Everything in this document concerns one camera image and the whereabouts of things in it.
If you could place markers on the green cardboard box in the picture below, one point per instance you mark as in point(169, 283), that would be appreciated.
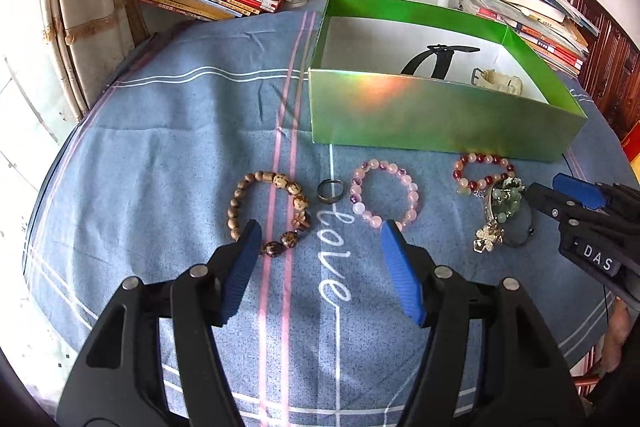
point(425, 122)

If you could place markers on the black wrist watch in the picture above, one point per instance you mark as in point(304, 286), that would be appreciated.
point(440, 62)

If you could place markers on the cream curtain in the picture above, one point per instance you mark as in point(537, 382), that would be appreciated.
point(85, 7)

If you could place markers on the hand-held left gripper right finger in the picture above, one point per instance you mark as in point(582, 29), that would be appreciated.
point(402, 277)

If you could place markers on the carved wooden chair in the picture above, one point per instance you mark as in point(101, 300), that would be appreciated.
point(615, 57)

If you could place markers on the cream wrist watch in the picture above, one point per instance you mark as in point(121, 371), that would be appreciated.
point(500, 81)

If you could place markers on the person's right hand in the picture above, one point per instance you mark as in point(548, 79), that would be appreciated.
point(617, 332)

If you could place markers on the blue striped blanket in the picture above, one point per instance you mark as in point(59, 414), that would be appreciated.
point(175, 132)

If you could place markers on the red yellow packet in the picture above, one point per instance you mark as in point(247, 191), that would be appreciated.
point(632, 152)

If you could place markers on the green bead ornament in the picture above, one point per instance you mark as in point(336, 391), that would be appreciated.
point(505, 202)

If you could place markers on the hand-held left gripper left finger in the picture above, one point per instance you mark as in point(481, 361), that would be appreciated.
point(245, 267)

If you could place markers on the stack of mixed books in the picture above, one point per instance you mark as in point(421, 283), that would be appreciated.
point(525, 12)

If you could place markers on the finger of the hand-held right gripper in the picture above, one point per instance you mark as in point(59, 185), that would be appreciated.
point(550, 202)
point(580, 191)

